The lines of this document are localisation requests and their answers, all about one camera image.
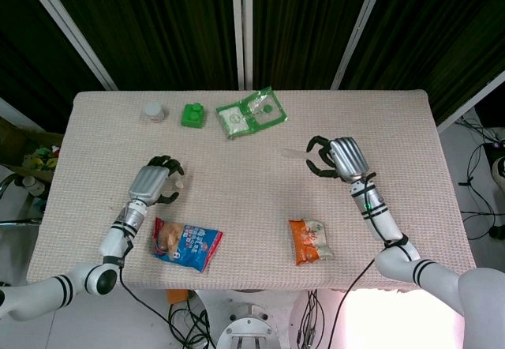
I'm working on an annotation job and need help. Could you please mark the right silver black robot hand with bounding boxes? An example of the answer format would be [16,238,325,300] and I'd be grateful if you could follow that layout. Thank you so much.
[305,135,376,185]

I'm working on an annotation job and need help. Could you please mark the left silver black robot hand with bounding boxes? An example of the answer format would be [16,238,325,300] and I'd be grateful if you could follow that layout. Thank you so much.
[128,155,186,208]

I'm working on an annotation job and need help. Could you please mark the small clear tube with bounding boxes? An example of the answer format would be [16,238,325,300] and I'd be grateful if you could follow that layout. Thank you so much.
[282,148,313,161]

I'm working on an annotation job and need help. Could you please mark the small white lidded jar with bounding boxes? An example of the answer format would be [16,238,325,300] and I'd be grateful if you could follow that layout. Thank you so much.
[142,102,166,124]

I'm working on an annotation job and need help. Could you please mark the blue and red snack bag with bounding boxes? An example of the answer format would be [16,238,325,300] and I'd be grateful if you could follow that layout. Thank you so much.
[151,216,225,274]

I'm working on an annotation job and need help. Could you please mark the green plastic building block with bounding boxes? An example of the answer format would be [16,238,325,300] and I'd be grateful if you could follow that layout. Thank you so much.
[180,103,207,128]

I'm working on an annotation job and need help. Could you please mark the orange and white rice bag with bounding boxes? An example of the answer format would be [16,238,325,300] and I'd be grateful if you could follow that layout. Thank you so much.
[287,217,335,267]

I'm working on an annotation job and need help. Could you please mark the beige waffle tablecloth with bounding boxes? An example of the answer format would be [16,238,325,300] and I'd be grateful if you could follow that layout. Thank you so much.
[25,90,477,293]

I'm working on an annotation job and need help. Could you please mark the green and white packet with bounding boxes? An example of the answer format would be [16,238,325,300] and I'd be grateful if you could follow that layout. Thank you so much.
[215,85,288,141]

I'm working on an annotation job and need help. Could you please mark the small orange box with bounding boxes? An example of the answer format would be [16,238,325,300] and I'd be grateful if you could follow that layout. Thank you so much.
[165,288,192,306]

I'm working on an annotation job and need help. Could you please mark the white plastic bottle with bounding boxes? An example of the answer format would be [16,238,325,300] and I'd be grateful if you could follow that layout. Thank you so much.
[21,174,45,197]

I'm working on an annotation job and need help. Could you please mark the cardboard box with toys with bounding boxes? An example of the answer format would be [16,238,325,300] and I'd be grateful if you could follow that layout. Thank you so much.
[0,116,64,175]

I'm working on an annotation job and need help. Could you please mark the white robot torso base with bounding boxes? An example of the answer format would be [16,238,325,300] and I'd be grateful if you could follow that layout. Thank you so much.
[193,287,312,349]

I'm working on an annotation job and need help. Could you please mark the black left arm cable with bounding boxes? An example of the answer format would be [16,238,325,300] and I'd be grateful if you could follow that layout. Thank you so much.
[116,222,218,349]

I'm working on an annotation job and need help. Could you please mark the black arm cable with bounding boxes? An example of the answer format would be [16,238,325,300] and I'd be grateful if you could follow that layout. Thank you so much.
[116,222,218,349]
[327,171,410,349]

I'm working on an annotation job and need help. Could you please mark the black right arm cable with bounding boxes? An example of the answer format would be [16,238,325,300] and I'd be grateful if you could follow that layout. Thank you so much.
[327,171,410,349]

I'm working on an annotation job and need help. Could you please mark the white partition post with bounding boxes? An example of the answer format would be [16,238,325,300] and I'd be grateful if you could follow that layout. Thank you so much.
[436,70,505,135]
[330,0,391,89]
[25,0,118,91]
[230,0,254,90]
[0,96,47,132]

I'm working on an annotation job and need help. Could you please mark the black floor cable bundle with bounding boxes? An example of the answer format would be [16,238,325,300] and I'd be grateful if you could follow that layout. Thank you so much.
[457,114,505,242]

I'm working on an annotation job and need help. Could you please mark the black cable bundle under table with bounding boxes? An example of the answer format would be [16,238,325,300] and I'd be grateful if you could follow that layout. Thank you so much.
[168,290,217,349]

